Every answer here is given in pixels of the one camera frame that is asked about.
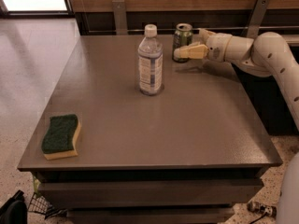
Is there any left metal wall bracket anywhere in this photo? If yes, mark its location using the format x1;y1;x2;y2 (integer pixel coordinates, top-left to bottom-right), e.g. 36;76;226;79
112;0;128;35

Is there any right metal wall bracket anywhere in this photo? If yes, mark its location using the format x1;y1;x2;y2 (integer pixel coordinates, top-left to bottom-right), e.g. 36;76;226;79
241;0;271;38

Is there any green soda can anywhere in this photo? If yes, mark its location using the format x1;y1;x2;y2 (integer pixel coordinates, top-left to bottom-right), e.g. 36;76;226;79
172;23;193;63

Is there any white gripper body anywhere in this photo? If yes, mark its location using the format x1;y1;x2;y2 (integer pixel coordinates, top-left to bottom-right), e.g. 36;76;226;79
206;33;233;63

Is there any black wire basket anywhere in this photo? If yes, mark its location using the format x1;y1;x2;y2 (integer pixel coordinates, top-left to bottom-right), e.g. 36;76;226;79
27;192;67;219

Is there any green and yellow sponge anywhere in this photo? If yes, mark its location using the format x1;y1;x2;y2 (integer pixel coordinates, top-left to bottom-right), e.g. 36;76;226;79
41;114;81;161

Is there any black bag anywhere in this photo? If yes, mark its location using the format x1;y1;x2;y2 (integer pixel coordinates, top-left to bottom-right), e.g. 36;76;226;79
0;190;27;224

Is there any metal wall bracket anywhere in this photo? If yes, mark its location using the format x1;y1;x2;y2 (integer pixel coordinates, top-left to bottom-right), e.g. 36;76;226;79
112;0;128;35
241;0;271;38

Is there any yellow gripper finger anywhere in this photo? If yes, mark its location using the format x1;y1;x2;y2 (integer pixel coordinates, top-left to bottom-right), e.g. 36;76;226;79
199;28;214;41
174;42;208;59

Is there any clear plastic water bottle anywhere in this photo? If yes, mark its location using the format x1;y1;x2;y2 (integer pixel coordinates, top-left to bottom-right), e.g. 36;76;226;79
138;24;163;95

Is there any grey drawer cabinet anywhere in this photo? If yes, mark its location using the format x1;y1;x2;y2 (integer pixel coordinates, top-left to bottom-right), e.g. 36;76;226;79
19;35;281;224

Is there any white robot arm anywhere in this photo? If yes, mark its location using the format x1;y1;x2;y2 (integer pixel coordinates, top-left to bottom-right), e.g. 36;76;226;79
174;29;299;224

